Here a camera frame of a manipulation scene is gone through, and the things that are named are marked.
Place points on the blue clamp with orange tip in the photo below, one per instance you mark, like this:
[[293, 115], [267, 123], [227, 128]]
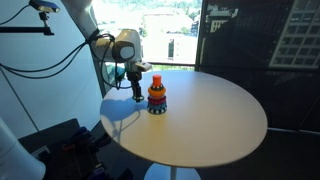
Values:
[[76, 138]]

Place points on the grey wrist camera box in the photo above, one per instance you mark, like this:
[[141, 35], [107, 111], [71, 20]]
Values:
[[144, 66]]

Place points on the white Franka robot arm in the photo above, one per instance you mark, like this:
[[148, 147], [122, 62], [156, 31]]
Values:
[[128, 43]]

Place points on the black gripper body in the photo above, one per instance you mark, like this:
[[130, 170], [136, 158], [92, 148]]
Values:
[[134, 78]]

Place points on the black robot stand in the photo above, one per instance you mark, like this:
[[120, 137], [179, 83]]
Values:
[[63, 160]]

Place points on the grey window frame pillar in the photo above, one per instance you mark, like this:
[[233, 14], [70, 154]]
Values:
[[101, 76]]

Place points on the grey blue stereo camera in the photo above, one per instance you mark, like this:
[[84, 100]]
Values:
[[43, 5]]

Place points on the dark window frame post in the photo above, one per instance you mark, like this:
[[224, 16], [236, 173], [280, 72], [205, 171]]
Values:
[[200, 36]]

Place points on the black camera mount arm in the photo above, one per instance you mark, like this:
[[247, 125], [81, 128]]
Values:
[[26, 30]]

